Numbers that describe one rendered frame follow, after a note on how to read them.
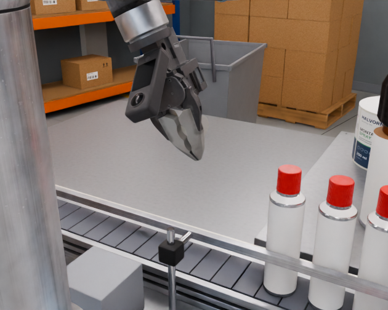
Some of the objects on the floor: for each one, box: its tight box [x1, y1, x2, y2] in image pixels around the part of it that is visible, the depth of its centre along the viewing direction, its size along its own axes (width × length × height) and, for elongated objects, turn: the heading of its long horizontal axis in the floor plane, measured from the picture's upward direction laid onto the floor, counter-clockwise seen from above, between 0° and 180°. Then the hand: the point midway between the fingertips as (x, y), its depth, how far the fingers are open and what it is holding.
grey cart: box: [134, 35, 267, 124], centre depth 317 cm, size 89×63×96 cm
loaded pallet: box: [214, 0, 364, 130], centre depth 434 cm, size 120×83×139 cm
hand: (194, 155), depth 76 cm, fingers closed
